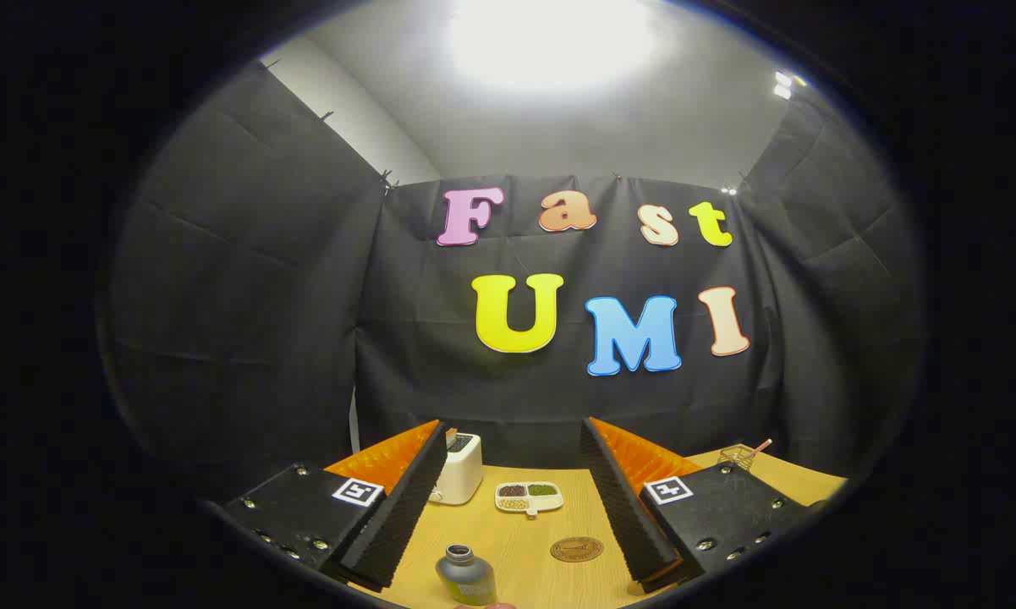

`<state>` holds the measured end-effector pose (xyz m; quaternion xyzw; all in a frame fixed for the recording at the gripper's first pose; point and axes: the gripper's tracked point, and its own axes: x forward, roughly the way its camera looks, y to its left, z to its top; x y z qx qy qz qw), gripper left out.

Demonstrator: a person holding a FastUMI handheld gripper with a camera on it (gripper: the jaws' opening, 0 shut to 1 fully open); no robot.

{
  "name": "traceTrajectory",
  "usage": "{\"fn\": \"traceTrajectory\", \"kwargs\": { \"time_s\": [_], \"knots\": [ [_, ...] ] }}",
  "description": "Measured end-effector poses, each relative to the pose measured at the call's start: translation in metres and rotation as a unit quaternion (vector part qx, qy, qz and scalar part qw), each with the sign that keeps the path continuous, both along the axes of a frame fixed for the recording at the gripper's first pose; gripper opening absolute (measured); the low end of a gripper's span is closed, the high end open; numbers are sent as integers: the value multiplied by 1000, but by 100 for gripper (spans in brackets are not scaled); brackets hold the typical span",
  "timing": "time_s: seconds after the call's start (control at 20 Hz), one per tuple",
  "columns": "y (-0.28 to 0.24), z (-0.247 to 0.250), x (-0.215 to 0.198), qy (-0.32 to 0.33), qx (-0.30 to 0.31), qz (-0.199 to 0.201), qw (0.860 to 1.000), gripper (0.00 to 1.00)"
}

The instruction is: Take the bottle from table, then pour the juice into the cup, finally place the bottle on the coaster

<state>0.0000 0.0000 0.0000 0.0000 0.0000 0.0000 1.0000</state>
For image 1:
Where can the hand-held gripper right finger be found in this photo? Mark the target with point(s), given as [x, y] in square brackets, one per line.
[630, 516]

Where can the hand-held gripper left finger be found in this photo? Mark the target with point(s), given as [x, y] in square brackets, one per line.
[393, 520]

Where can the round brown coaster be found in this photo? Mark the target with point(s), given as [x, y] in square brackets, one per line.
[576, 550]

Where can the silver green-label juice bottle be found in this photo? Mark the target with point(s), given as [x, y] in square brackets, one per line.
[467, 577]

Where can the white toaster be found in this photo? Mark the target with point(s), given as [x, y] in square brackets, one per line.
[461, 474]

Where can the white divided snack dish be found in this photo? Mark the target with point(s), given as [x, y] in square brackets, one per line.
[529, 497]

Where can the wooden table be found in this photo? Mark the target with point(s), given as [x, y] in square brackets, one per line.
[524, 550]

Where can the pink stick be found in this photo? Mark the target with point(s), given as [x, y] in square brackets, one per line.
[761, 447]

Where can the small spot light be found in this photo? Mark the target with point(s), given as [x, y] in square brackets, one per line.
[783, 85]

